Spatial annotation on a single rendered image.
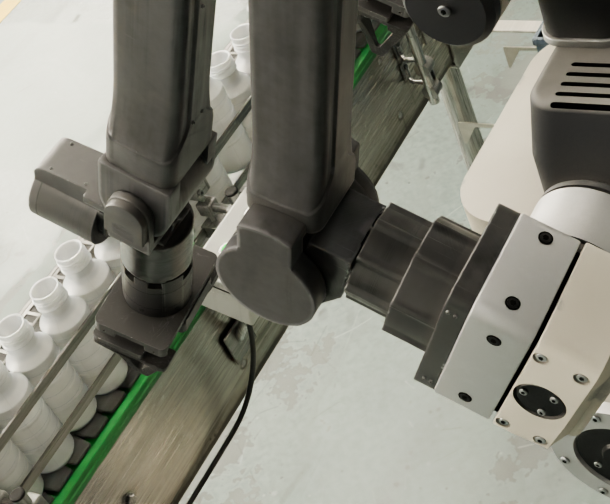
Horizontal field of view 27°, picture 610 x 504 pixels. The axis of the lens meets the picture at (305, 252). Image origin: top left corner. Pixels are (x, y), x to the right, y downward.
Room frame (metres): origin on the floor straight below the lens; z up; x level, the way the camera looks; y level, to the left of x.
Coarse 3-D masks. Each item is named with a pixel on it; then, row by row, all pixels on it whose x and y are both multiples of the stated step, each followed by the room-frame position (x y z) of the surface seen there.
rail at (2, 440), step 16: (240, 112) 1.37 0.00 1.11; (224, 144) 1.34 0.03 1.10; (240, 176) 1.34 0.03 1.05; (96, 304) 1.14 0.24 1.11; (80, 336) 1.11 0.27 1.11; (64, 352) 1.09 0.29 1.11; (112, 368) 1.12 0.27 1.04; (48, 384) 1.07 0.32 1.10; (96, 384) 1.10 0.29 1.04; (32, 400) 1.05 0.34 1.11; (80, 400) 1.08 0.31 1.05; (16, 416) 1.03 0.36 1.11; (80, 416) 1.07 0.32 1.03; (64, 432) 1.05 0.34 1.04; (0, 448) 1.00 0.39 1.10; (48, 448) 1.03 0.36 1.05; (32, 480) 1.01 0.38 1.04
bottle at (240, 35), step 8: (248, 24) 1.48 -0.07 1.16; (232, 32) 1.48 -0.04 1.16; (240, 32) 1.48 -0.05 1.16; (248, 32) 1.48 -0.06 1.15; (232, 40) 1.46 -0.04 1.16; (240, 40) 1.45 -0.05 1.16; (248, 40) 1.45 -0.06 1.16; (240, 48) 1.45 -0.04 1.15; (248, 48) 1.45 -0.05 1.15; (240, 56) 1.46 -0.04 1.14; (248, 56) 1.45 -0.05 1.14; (240, 64) 1.46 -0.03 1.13; (248, 64) 1.45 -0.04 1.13; (248, 72) 1.44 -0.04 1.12
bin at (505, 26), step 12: (504, 24) 1.55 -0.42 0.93; (516, 24) 1.54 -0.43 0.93; (528, 24) 1.52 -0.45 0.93; (540, 24) 1.48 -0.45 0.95; (540, 36) 1.47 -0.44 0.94; (504, 48) 1.78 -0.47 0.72; (516, 48) 1.77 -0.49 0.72; (528, 48) 1.75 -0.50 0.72; (540, 48) 1.46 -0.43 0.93; (468, 132) 1.64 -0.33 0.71
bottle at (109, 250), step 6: (108, 240) 1.21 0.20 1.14; (114, 240) 1.21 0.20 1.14; (96, 246) 1.23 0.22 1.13; (102, 246) 1.22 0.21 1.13; (108, 246) 1.21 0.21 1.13; (114, 246) 1.21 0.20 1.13; (96, 252) 1.22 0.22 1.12; (102, 252) 1.21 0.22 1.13; (108, 252) 1.21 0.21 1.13; (114, 252) 1.20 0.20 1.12; (102, 258) 1.21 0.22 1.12; (108, 258) 1.20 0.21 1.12; (114, 258) 1.20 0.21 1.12; (120, 258) 1.20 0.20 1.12; (108, 264) 1.21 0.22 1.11; (114, 264) 1.20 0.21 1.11; (120, 264) 1.20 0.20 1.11; (114, 270) 1.20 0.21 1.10; (120, 270) 1.20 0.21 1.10
